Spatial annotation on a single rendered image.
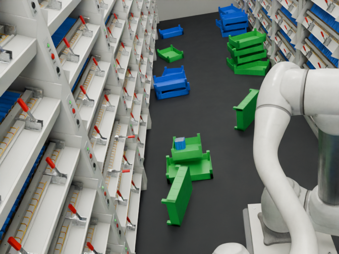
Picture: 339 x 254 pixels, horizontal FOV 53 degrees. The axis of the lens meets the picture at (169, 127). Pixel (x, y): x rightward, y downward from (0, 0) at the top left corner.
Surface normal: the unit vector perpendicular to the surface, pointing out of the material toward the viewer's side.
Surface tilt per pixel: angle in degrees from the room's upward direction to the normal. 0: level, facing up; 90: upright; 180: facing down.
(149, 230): 0
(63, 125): 90
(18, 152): 23
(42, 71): 90
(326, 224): 97
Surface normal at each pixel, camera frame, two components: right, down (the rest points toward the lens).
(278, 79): -0.30, -0.52
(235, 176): -0.16, -0.81
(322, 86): -0.48, -0.19
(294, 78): -0.50, -0.49
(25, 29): 0.00, 0.57
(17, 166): 0.23, -0.80
